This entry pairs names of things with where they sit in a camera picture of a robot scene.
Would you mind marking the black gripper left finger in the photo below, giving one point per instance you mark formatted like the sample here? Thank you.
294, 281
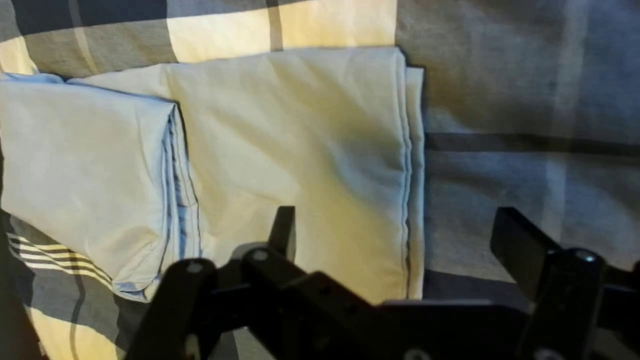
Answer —
181, 300

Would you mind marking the grey t-shirt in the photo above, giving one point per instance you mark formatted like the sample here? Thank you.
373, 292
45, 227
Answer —
286, 146

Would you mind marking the blue yellow plaid comforter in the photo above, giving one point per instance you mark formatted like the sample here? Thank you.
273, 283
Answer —
533, 86

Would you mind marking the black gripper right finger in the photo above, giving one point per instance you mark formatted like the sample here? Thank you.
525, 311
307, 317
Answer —
567, 292

